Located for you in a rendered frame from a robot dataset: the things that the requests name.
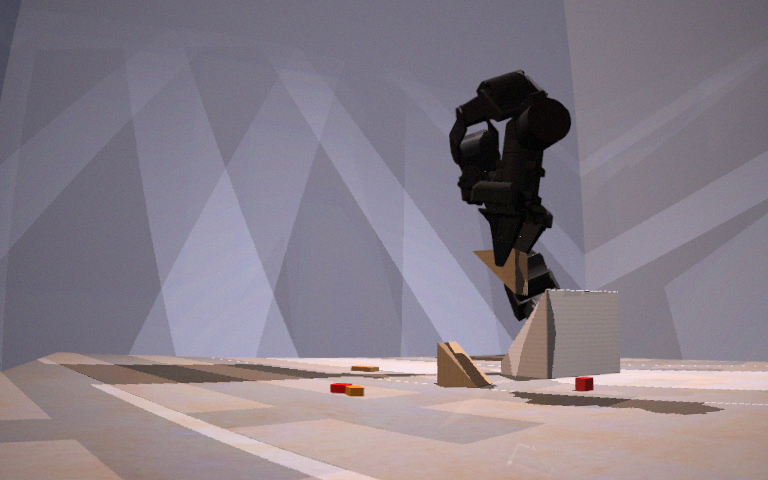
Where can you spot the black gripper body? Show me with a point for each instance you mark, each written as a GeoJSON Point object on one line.
{"type": "Point", "coordinates": [518, 189]}

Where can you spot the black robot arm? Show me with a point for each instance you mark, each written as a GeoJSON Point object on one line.
{"type": "Point", "coordinates": [537, 122]}

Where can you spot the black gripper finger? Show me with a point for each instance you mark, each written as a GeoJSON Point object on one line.
{"type": "Point", "coordinates": [505, 227]}
{"type": "Point", "coordinates": [528, 236]}

